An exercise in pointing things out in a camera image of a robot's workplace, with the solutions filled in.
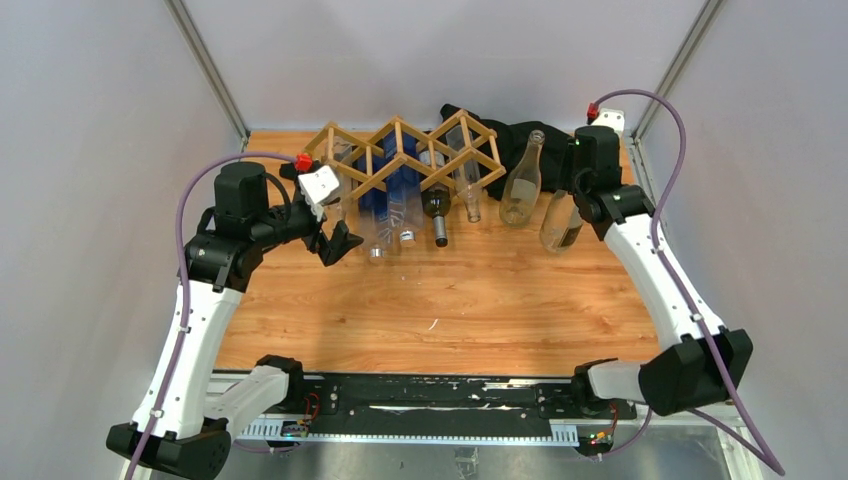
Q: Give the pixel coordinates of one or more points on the aluminium frame rail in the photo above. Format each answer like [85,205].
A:
[437,411]

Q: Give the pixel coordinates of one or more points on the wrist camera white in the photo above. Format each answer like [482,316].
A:
[318,188]
[614,119]

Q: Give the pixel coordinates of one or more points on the dark green bottle silver foil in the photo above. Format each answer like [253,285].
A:
[436,199]

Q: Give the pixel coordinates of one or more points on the clear bottle with black label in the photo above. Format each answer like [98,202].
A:
[562,223]

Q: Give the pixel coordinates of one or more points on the blue square bottle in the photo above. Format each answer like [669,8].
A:
[405,208]
[374,224]

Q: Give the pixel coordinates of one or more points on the wooden lattice wine rack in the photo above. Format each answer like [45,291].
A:
[370,161]

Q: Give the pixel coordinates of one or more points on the black cloth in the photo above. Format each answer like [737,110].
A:
[512,141]

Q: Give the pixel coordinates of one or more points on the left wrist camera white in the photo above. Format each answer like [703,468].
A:
[318,188]

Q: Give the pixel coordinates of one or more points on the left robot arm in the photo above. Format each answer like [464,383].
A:
[177,429]

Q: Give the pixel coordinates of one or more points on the clear bottle with white label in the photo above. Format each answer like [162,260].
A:
[523,185]

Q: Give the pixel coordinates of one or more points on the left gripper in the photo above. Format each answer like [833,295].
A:
[330,249]

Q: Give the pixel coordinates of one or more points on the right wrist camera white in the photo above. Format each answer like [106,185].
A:
[614,119]

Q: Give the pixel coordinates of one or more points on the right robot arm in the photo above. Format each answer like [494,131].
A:
[701,360]

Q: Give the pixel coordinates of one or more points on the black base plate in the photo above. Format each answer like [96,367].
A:
[437,404]

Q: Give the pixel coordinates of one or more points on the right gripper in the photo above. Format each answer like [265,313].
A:
[570,158]

